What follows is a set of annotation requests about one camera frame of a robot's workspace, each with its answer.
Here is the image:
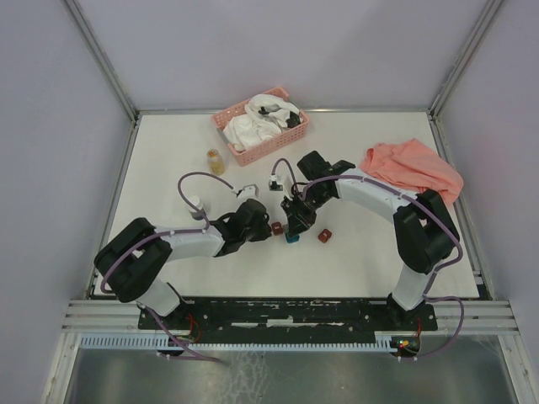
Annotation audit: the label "teal pill box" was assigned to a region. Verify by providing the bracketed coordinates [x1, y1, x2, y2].
[285, 234, 300, 243]

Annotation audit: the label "glass pill bottle yellow pills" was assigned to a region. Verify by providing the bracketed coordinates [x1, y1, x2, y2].
[206, 149, 225, 176]

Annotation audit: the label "pink shirt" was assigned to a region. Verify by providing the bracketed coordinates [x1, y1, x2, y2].
[359, 139, 464, 205]

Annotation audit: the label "white cable duct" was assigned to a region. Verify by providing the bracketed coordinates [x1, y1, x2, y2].
[79, 333, 397, 354]

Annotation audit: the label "white cloth in basket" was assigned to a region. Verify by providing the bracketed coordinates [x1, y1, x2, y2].
[223, 94, 305, 152]

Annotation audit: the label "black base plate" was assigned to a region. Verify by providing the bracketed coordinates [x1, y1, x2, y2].
[162, 297, 438, 345]

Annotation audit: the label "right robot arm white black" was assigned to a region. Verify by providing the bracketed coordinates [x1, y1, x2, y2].
[269, 151, 463, 329]

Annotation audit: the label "red pill box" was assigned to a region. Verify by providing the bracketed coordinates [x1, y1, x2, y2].
[318, 229, 333, 243]
[271, 221, 285, 236]

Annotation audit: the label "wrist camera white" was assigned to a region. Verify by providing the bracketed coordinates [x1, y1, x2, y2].
[236, 183, 259, 200]
[268, 173, 286, 192]

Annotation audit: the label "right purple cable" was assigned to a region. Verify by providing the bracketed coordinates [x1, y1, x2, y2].
[271, 158, 467, 361]

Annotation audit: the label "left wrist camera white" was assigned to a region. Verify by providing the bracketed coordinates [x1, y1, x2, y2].
[236, 183, 259, 200]

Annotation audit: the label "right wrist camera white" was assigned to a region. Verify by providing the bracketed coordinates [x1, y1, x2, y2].
[268, 173, 286, 192]

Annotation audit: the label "white bottle cap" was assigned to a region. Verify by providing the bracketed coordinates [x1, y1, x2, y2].
[188, 195, 206, 221]

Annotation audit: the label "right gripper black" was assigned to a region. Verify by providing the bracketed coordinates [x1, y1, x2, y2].
[280, 185, 331, 239]

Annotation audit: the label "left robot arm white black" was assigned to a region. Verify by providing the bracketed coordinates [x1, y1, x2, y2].
[93, 199, 271, 328]

